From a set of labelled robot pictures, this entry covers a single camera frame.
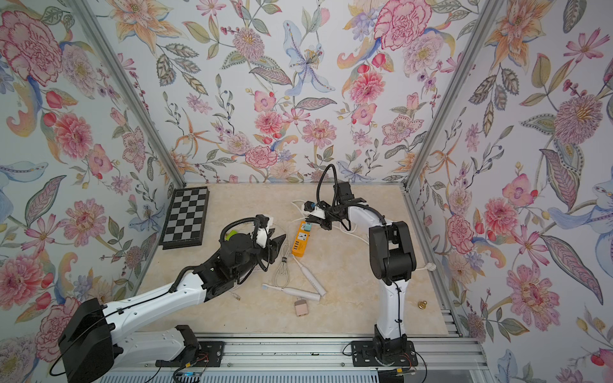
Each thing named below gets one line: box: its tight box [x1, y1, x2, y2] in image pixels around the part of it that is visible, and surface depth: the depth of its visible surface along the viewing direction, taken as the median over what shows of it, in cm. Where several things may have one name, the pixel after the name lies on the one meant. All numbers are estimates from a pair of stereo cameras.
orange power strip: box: [291, 221, 312, 258], surface depth 99 cm
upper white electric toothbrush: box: [290, 253, 328, 297], surface depth 90 cm
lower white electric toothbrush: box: [261, 283, 322, 302], surface depth 88 cm
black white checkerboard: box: [158, 185, 210, 250], surface depth 106 cm
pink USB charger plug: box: [293, 296, 309, 317], surface depth 84 cm
